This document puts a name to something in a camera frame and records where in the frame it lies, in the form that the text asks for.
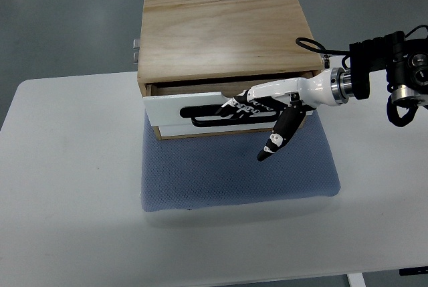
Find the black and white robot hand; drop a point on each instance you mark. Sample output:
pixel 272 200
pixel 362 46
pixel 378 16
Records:
pixel 293 97

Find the white drawer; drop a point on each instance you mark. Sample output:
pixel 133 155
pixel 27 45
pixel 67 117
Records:
pixel 174 104
pixel 214 130

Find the wooden drawer cabinet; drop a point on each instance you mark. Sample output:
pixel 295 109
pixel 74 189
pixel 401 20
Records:
pixel 184 40

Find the blue-grey mesh cushion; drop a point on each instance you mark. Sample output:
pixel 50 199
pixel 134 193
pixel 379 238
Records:
pixel 211 171

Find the white table leg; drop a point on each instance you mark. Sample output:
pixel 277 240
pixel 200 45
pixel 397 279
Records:
pixel 356 280

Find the black table control panel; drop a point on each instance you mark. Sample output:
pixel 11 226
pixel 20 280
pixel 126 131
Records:
pixel 413 271

